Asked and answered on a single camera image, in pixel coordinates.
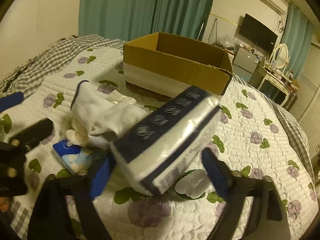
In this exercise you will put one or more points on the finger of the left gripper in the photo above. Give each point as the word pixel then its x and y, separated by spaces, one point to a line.
pixel 34 134
pixel 11 101

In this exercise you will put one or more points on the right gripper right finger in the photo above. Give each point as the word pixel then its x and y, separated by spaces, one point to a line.
pixel 267 218

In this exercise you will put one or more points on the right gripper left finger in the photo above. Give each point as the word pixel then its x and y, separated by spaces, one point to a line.
pixel 50 218

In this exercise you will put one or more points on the blue Vinda tissue pack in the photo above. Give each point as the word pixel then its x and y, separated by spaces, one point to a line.
pixel 74 157

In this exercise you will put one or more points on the white sock navy trim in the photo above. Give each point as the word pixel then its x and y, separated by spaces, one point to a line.
pixel 104 121

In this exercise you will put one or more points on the silver navy tissue pack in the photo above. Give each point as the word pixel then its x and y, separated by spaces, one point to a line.
pixel 154 153

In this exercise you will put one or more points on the cream socks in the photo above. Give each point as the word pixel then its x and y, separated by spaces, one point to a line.
pixel 77 135

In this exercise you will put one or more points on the grey checked bed sheet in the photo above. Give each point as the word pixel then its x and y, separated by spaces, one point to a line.
pixel 28 78

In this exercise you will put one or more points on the white round cotton pad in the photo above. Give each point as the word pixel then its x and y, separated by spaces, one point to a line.
pixel 194 184

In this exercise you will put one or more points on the floral quilted white blanket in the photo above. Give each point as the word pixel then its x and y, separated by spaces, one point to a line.
pixel 249 138

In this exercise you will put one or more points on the brown cardboard box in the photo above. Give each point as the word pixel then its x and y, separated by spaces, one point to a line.
pixel 167 64

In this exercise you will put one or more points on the teal window curtain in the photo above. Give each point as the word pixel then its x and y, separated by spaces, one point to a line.
pixel 131 19

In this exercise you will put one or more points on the white dressing table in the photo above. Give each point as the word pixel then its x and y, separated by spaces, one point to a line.
pixel 276 89

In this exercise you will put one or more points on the small silver refrigerator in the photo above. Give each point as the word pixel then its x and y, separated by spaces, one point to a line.
pixel 245 60

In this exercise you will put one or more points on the white oval vanity mirror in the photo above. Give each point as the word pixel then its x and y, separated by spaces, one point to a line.
pixel 280 56

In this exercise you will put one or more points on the teal corner curtain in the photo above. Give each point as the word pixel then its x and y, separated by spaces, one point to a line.
pixel 297 36

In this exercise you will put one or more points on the black wall television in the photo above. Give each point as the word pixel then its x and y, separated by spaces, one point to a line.
pixel 258 33

